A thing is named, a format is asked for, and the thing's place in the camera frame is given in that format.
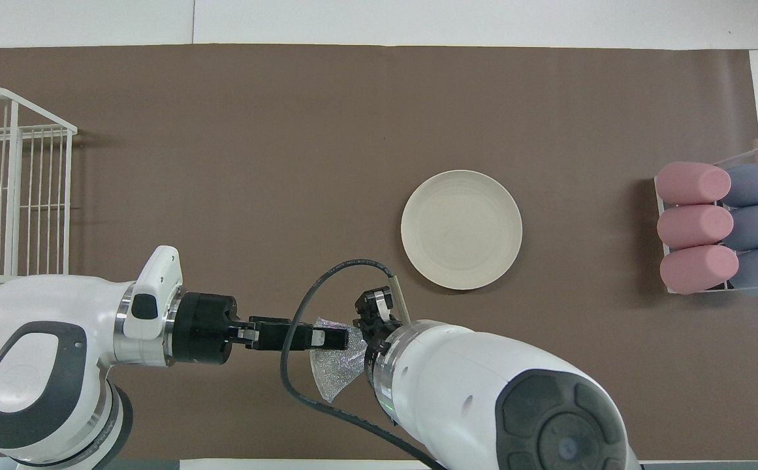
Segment pink cup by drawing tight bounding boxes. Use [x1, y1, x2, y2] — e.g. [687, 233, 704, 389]
[656, 204, 735, 250]
[659, 244, 740, 296]
[654, 161, 733, 206]

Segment silver mesh sponge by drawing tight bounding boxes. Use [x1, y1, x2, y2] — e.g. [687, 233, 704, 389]
[309, 317, 368, 403]

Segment cream round plate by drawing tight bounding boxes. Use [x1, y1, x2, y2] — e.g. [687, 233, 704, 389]
[400, 170, 524, 291]

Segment black cable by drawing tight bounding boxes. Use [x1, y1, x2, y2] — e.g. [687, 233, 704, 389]
[279, 258, 449, 470]

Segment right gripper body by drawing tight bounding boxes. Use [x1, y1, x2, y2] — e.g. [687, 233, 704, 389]
[353, 287, 398, 357]

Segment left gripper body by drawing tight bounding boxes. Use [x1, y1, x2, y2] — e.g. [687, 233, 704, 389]
[170, 292, 253, 366]

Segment white wire rack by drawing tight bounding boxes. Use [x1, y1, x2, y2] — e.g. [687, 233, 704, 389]
[0, 87, 78, 292]

